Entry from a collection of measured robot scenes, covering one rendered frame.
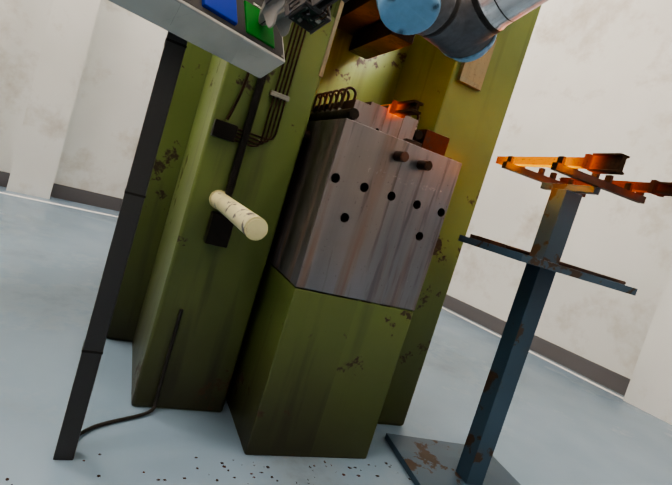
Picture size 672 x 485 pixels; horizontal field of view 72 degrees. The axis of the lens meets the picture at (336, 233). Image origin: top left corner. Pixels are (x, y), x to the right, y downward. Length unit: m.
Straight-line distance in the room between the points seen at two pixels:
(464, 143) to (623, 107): 2.80
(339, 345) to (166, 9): 0.89
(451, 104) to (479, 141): 0.17
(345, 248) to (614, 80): 3.52
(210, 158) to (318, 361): 0.62
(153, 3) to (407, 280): 0.91
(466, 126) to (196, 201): 0.90
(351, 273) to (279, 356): 0.29
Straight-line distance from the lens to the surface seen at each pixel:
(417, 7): 0.76
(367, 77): 1.83
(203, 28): 0.97
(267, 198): 1.34
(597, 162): 1.29
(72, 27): 4.54
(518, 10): 0.83
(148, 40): 4.78
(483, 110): 1.68
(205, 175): 1.30
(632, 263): 3.93
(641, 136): 4.17
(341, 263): 1.23
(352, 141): 1.20
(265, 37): 1.03
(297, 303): 1.22
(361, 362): 1.36
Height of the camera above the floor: 0.72
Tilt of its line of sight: 4 degrees down
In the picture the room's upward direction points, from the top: 17 degrees clockwise
